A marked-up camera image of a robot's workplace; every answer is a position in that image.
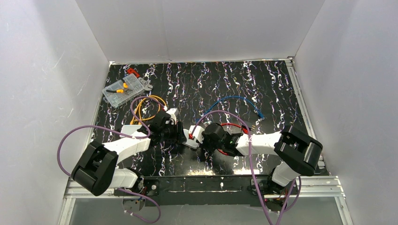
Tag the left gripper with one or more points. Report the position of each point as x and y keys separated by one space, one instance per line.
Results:
x=179 y=131

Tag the white network switch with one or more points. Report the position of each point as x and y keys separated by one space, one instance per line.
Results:
x=132 y=130
x=191 y=143

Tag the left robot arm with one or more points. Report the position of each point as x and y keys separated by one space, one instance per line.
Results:
x=97 y=169

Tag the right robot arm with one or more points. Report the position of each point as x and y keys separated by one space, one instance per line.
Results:
x=298 y=151

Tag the grey red adjustable wrench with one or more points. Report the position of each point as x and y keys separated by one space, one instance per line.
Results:
x=146 y=83

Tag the clear plastic parts box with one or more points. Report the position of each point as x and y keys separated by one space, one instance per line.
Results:
x=118 y=99

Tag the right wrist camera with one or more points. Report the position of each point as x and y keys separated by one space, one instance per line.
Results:
x=196 y=131

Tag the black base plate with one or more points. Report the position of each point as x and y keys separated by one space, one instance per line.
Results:
x=202 y=190

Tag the yellow handled pliers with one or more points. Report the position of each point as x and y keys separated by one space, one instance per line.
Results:
x=124 y=89

